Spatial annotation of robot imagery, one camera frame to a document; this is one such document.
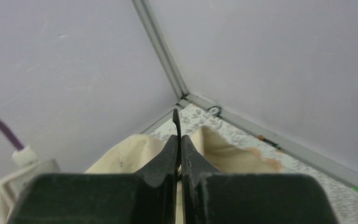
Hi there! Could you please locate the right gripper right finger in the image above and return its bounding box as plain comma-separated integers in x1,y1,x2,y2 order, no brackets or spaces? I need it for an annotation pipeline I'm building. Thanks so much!
181,135,338,224

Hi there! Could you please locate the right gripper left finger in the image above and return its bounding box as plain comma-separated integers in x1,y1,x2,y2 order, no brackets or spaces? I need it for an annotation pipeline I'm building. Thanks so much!
8,135,179,224

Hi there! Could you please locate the cream zip-up jacket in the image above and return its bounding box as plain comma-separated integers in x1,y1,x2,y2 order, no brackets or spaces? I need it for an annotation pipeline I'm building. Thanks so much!
84,108,282,224

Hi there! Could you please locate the floral patterned table cloth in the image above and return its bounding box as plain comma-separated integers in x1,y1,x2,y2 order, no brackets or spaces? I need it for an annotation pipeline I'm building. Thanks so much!
149,103,358,224

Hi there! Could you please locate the small metal ring hook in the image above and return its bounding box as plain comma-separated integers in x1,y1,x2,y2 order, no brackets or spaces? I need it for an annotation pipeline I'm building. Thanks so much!
207,105,222,117

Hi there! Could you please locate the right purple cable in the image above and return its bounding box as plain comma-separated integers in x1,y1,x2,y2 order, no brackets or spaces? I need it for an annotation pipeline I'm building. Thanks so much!
0,114,25,152

